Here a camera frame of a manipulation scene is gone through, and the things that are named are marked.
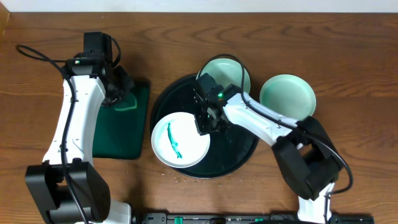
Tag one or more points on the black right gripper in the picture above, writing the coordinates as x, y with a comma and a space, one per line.
203, 127

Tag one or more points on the green scrubbing sponge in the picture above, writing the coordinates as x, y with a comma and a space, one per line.
127, 103

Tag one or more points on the white plate with green streak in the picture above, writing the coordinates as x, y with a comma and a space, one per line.
176, 142

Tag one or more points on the dark green rectangular tray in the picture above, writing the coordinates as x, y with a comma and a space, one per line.
120, 134

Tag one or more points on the pale green plate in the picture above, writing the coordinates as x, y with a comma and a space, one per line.
224, 71

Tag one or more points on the round black tray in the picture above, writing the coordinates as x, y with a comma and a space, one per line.
228, 150

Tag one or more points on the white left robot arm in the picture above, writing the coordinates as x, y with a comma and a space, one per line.
65, 187

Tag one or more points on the green-smeared plate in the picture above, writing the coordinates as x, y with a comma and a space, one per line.
288, 95

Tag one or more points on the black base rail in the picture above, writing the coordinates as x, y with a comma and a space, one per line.
163, 218

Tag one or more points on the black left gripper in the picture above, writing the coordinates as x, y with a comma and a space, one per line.
123, 83

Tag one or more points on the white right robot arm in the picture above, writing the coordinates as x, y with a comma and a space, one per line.
307, 160

